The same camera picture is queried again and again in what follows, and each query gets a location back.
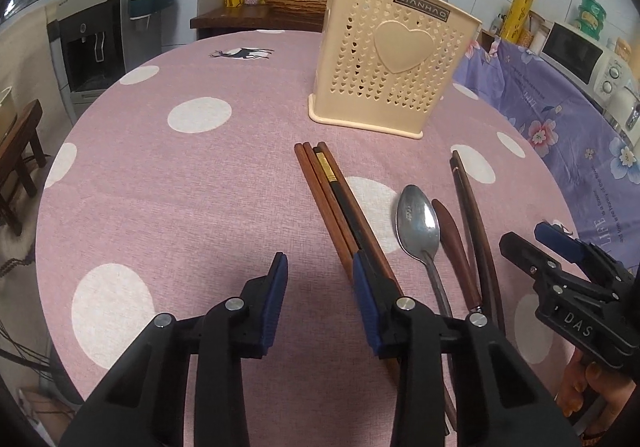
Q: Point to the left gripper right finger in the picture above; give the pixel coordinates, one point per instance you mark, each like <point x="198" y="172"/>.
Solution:
<point x="499" y="400"/>

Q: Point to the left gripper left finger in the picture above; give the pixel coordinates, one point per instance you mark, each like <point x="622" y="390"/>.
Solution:
<point x="141" y="400"/>

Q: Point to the brown wooden handled spoon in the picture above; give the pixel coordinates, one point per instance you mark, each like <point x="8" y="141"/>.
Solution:
<point x="451" y="241"/>

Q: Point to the stainless steel spoon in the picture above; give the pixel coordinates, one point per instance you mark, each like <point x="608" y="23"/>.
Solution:
<point x="418" y="234"/>

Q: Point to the dark brown chopstick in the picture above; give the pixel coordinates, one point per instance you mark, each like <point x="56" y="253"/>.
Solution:
<point x="491" y="294"/>

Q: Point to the brown wooden chopstick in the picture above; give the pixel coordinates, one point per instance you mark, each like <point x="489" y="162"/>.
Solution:
<point x="368" y="240"/>

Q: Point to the black gold banded chopstick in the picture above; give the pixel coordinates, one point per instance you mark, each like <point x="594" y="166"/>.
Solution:
<point x="339" y="193"/>

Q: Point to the reddish wooden chopstick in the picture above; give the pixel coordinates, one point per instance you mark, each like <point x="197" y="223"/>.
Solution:
<point x="298" y="150"/>

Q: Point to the right hand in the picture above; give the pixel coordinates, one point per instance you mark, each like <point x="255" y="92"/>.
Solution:
<point x="615" y="388"/>

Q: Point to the purple floral cloth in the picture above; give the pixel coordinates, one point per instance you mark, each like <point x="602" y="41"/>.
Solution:
<point x="595" y="169"/>

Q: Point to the pink polka dot tablecloth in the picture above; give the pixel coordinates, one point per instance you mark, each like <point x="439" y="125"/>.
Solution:
<point x="181" y="182"/>

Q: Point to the white microwave oven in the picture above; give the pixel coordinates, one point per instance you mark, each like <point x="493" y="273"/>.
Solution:
<point x="594" y="69"/>

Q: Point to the small wooden stool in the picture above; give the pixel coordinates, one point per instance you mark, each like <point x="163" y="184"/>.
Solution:
<point x="23" y="134"/>

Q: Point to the green stacked bowls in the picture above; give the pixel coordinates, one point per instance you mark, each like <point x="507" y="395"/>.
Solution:
<point x="590" y="18"/>

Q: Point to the yellow roll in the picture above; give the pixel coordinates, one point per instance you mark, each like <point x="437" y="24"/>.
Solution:
<point x="515" y="19"/>

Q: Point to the cream plastic utensil holder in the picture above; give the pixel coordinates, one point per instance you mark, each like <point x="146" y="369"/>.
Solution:
<point x="384" y="64"/>

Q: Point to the grey water dispenser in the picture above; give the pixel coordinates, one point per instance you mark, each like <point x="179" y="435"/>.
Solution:
<point x="92" y="49"/>

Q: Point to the dark wooden side table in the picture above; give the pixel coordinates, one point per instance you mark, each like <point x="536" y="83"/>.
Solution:
<point x="226" y="20"/>

